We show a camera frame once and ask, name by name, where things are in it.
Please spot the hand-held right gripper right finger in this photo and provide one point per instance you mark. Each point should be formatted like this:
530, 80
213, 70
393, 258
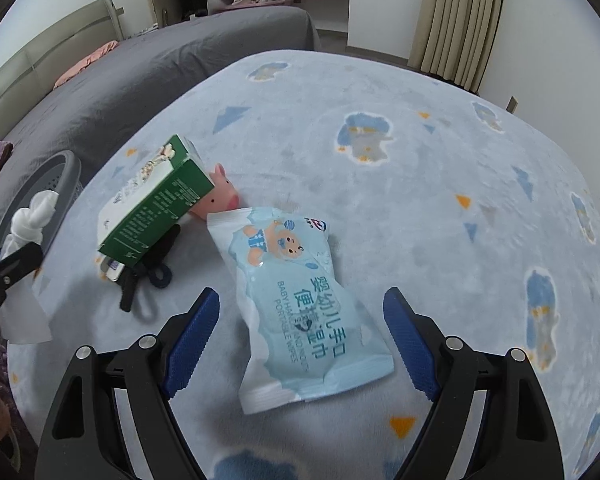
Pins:
410, 345

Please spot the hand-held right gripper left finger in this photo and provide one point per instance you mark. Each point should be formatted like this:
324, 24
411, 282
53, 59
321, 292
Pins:
190, 340

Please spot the white tissue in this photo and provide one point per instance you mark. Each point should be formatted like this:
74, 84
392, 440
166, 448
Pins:
22, 310

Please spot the light blue wet wipes packet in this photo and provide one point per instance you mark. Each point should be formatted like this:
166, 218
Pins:
290, 310

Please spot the grey perforated plastic bin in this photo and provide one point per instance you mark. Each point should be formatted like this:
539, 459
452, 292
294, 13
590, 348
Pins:
65, 170

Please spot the green milk carton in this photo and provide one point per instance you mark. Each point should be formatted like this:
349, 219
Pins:
155, 210

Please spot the pink pig toy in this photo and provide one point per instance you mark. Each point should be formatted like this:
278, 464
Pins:
215, 197

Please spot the light blue printed blanket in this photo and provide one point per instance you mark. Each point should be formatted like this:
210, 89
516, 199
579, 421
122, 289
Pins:
430, 210

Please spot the beige headboard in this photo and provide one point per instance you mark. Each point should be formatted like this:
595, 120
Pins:
40, 60

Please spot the pink pillow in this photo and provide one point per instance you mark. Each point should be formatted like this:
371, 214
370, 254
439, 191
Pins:
85, 62

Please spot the bed with grey sheet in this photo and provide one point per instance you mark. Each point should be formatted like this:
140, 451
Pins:
155, 70

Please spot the beige chair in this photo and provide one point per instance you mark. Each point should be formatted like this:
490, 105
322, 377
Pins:
160, 10

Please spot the beige curtain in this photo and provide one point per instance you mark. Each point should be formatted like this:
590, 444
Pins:
460, 20

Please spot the white window ledge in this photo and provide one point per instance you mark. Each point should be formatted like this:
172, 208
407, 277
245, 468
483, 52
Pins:
325, 5

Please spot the pink table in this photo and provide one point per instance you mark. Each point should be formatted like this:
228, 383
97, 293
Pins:
290, 2

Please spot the wall outlet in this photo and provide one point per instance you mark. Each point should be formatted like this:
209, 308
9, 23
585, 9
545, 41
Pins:
513, 105

